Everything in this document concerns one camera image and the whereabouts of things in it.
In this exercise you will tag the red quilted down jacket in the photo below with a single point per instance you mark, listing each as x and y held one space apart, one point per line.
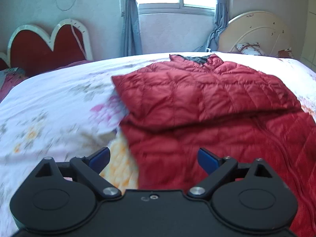
179 106

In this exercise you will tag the red patterned pillow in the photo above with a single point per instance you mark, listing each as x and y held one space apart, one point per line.
285 53

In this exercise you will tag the red heart-shaped headboard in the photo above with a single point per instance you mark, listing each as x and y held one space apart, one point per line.
35 51

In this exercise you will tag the left blue-grey curtain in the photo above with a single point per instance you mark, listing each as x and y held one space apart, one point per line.
131 43

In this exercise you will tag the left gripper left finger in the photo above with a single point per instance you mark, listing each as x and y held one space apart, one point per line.
87 171

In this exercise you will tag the blue-grey curtain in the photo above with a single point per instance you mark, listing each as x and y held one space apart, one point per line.
131 43
221 19

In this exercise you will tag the embroidered white pillow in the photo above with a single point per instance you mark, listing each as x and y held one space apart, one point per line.
250 49

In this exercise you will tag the right blue-grey curtain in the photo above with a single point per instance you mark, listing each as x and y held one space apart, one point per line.
221 19

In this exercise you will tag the cream round headboard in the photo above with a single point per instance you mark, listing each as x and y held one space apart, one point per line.
261 27

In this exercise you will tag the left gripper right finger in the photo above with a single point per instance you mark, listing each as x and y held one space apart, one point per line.
219 170

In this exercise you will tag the white floral bed quilt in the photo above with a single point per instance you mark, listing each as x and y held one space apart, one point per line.
76 111

